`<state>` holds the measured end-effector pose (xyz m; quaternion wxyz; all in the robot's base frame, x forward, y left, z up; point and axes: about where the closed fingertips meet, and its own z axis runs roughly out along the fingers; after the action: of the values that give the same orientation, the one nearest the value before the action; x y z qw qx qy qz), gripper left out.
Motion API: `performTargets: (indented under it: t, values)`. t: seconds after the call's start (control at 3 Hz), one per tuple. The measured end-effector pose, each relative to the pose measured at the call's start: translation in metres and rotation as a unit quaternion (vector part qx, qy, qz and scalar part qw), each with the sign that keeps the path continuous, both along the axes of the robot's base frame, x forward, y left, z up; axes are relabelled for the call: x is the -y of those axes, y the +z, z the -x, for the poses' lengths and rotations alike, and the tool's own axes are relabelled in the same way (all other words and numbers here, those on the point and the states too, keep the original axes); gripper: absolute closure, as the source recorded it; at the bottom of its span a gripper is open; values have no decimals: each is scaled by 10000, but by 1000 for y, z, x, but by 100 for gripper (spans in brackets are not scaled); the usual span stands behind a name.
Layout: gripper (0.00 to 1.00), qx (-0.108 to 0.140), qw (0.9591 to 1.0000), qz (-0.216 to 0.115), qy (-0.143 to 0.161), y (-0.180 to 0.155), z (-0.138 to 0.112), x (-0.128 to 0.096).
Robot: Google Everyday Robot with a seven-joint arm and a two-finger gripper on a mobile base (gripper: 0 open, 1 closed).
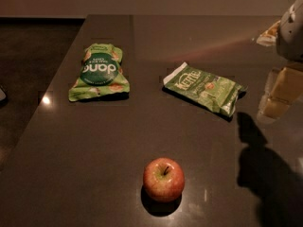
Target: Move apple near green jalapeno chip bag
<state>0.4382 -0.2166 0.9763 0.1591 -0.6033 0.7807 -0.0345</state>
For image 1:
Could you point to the red yellow apple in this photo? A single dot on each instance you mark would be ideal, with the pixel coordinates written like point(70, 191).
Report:
point(163, 180)

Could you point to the green Dang rice chips bag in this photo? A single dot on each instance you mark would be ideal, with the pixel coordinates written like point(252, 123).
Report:
point(100, 75)

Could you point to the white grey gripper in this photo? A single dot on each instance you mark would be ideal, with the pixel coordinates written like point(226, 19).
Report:
point(291, 35)

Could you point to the dark object at left edge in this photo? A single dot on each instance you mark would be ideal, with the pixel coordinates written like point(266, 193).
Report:
point(3, 95)

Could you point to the green Kettle jalapeno chip bag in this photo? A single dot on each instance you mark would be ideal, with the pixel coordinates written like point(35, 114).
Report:
point(216, 93)

